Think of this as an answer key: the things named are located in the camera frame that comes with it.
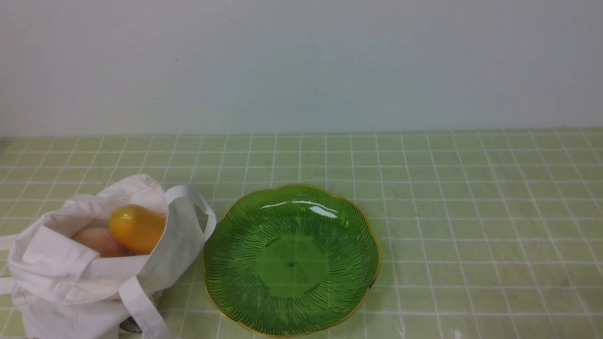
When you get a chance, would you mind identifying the orange yellow mango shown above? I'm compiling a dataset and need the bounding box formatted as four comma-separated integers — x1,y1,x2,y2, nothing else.
108,204,166,255

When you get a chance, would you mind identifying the green glass fruit plate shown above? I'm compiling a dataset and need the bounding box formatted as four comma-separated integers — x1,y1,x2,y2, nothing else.
202,183,383,338

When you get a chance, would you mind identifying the white cloth tote bag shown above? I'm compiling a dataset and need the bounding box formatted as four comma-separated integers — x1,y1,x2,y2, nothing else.
1,174,217,339

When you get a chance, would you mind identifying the pink peach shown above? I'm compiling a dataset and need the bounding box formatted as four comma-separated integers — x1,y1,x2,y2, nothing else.
71,227,135,258

